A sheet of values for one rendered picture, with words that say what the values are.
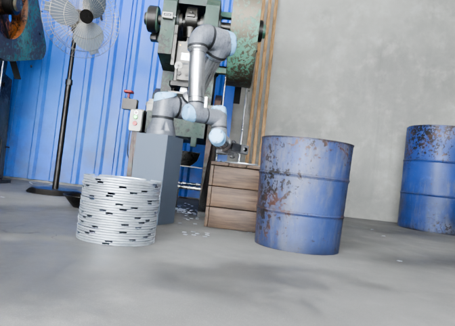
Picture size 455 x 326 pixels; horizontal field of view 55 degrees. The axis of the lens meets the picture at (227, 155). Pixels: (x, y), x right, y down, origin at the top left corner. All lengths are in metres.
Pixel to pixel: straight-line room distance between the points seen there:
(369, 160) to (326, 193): 2.63
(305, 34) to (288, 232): 2.95
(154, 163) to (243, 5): 1.21
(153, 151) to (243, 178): 0.49
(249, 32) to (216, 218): 1.21
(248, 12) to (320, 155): 1.31
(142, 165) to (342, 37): 2.88
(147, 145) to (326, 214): 0.95
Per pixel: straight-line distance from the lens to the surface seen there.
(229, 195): 2.32
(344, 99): 4.48
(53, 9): 3.45
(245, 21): 2.87
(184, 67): 3.13
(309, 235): 1.88
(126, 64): 4.46
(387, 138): 4.56
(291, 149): 1.86
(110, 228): 1.60
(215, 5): 3.21
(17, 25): 3.93
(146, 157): 2.25
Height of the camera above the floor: 0.30
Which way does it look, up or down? 2 degrees up
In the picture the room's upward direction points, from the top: 6 degrees clockwise
